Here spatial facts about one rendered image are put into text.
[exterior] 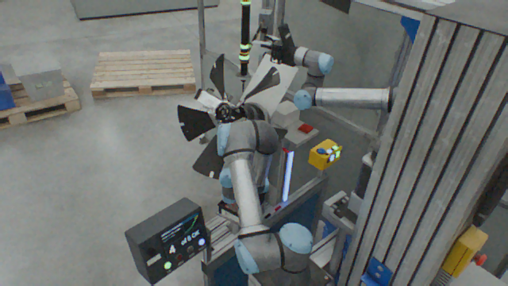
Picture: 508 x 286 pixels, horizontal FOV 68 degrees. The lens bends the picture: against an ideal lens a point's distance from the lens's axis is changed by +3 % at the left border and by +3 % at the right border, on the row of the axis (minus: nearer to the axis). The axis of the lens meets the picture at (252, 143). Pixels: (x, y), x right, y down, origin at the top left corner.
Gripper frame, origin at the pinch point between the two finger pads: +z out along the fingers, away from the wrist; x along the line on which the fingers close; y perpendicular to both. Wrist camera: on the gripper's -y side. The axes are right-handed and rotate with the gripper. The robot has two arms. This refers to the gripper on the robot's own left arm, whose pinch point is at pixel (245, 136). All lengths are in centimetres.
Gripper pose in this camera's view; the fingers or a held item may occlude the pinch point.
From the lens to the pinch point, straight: 186.8
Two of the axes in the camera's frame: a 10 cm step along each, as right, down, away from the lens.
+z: 1.6, -5.8, 8.0
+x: 0.6, 8.2, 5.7
